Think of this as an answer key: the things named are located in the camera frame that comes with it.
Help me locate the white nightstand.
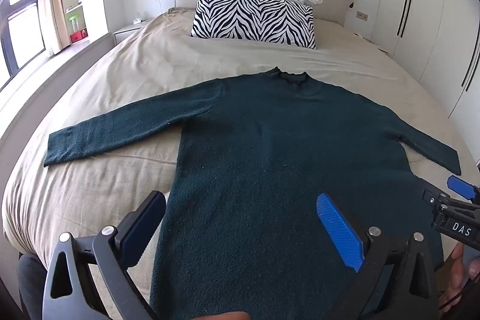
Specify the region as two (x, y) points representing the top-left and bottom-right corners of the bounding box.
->
(113, 19), (151, 45)

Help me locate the person's right hand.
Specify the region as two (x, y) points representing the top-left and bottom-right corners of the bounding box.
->
(442, 243), (480, 311)

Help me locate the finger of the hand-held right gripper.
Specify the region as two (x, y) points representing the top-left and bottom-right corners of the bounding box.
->
(447, 175), (480, 201)
(422, 187), (456, 217)

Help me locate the bed with beige sheet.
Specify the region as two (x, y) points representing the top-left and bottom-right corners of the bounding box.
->
(0, 7), (480, 320)

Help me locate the white wardrobe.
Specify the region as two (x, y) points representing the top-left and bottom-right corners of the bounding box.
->
(371, 0), (480, 118)

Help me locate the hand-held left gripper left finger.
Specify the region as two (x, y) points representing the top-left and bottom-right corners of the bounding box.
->
(42, 190), (166, 320)

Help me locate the dark framed window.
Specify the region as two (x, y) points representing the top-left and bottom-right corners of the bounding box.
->
(0, 0), (47, 88)

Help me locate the person's dark clothing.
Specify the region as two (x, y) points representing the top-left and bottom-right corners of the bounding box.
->
(17, 253), (47, 320)

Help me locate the beige window bench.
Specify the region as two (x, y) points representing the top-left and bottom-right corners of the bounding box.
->
(0, 31), (115, 141)

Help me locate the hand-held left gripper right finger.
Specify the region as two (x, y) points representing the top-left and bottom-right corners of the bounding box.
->
(316, 193), (440, 320)

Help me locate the dark teal sweater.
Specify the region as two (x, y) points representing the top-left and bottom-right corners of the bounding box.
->
(44, 67), (462, 320)

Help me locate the zebra print pillow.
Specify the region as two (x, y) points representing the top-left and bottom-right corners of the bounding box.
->
(190, 0), (316, 50)

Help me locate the black cable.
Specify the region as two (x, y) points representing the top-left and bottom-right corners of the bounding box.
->
(439, 282), (474, 309)

